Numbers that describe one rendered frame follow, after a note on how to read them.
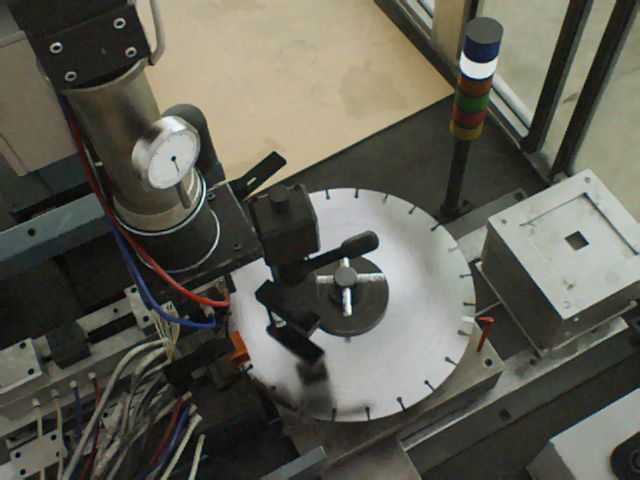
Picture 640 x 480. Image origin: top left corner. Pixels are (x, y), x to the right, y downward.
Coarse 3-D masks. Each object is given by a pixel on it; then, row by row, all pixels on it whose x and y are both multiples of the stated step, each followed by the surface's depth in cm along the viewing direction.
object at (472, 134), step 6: (450, 126) 102; (456, 126) 100; (480, 126) 100; (450, 132) 102; (456, 132) 101; (462, 132) 100; (468, 132) 100; (474, 132) 100; (480, 132) 101; (456, 138) 102; (462, 138) 101; (468, 138) 101; (474, 138) 101
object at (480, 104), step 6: (456, 90) 95; (456, 96) 96; (462, 96) 94; (468, 96) 93; (480, 96) 93; (486, 96) 94; (456, 102) 96; (462, 102) 95; (468, 102) 94; (474, 102) 94; (480, 102) 94; (486, 102) 96; (462, 108) 96; (468, 108) 95; (474, 108) 95; (480, 108) 96
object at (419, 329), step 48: (336, 192) 101; (336, 240) 97; (384, 240) 96; (432, 240) 96; (240, 288) 94; (432, 288) 92; (288, 336) 90; (336, 336) 90; (384, 336) 89; (432, 336) 89; (288, 384) 87; (336, 384) 87; (384, 384) 86; (432, 384) 86
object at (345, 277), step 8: (344, 264) 89; (336, 272) 88; (344, 272) 88; (352, 272) 88; (320, 280) 88; (328, 280) 88; (336, 280) 88; (344, 280) 88; (352, 280) 88; (360, 280) 88; (368, 280) 88; (376, 280) 88; (336, 288) 89; (344, 288) 88; (352, 288) 88; (344, 296) 87; (344, 304) 87; (344, 312) 86
